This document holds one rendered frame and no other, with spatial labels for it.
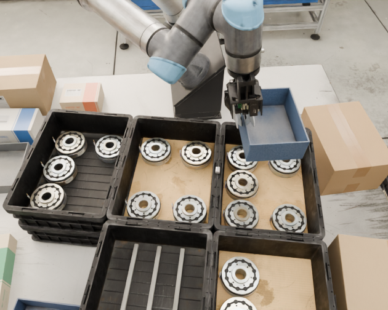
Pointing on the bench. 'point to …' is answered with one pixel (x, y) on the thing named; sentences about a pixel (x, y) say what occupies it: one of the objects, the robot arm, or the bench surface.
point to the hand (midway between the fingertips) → (242, 119)
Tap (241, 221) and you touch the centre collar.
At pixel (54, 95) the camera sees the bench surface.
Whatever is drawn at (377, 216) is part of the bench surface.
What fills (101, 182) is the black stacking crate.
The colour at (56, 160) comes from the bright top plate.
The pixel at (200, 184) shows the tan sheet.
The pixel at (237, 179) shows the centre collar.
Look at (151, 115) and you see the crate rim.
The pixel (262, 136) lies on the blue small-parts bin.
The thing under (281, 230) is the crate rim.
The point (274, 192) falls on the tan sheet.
